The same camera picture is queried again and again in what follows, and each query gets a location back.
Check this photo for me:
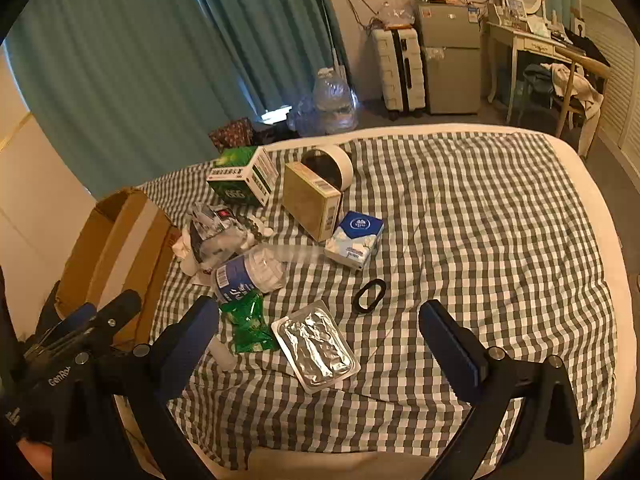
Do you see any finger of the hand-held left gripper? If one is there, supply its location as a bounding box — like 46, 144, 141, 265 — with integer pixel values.
75, 289, 143, 346
35, 302, 99, 348

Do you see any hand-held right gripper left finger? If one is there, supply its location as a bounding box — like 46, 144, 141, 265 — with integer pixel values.
50, 295, 221, 480

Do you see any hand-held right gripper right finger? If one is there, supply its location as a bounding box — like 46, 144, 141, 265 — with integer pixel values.
418, 299, 587, 480

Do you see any white tube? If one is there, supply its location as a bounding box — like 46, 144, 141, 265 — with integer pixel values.
210, 335, 239, 373

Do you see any brown cardboard box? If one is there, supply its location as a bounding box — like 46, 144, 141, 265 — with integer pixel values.
55, 186, 183, 352

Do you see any tan box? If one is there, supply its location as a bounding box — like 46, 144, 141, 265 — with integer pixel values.
283, 161, 344, 243

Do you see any person's left forearm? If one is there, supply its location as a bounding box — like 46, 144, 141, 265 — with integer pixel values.
17, 439, 57, 480

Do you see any green snack packet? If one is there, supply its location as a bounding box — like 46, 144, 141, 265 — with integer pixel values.
220, 292, 280, 355

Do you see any crushed plastic water bottle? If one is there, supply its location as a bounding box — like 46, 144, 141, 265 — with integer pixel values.
212, 244, 326, 306

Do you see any clear plastic wrapper red label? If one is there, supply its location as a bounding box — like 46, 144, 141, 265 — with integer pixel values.
187, 202, 273, 266

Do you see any grey white checkered blanket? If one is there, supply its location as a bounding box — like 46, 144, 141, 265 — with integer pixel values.
135, 132, 619, 471

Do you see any silver foil tray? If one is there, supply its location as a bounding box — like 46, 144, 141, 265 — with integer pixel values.
271, 301, 362, 394

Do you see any blue white tissue pack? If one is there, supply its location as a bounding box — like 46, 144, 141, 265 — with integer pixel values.
324, 210, 385, 272

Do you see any green carton box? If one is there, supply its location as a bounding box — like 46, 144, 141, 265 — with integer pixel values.
206, 146, 280, 207

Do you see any patterned gift bag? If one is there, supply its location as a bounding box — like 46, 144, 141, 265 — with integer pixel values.
209, 117, 254, 152

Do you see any black bag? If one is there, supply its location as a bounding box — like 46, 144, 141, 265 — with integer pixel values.
250, 121, 301, 147

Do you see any clear plastic bag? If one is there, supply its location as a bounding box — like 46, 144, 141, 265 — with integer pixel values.
286, 94, 323, 136

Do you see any teal curtain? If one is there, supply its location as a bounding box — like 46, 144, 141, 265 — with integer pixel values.
5, 0, 347, 201

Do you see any large clear water jug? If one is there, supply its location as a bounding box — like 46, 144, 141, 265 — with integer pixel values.
314, 66, 350, 111
320, 102, 360, 134

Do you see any grey blue clothes pile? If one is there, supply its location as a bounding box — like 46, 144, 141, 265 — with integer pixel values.
522, 62, 556, 111

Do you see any white suitcase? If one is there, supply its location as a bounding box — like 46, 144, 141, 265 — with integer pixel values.
372, 26, 426, 121

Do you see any grey mini fridge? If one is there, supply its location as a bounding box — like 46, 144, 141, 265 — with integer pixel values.
416, 1, 482, 115

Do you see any white garment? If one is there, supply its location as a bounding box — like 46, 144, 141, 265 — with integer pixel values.
540, 62, 606, 121

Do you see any white louvered wardrobe door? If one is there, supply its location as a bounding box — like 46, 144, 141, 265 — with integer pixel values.
575, 5, 640, 186

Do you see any wooden chair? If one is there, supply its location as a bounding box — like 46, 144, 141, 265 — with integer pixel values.
550, 50, 614, 157

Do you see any white dressing table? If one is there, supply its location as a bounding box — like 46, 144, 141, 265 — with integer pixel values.
486, 19, 576, 124

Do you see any black garment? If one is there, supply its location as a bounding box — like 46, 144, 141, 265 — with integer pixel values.
565, 25, 612, 67

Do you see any plastic bag with goods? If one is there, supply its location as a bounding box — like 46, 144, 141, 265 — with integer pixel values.
375, 2, 419, 31

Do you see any black oval ring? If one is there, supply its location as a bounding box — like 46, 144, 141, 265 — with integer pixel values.
351, 280, 387, 315

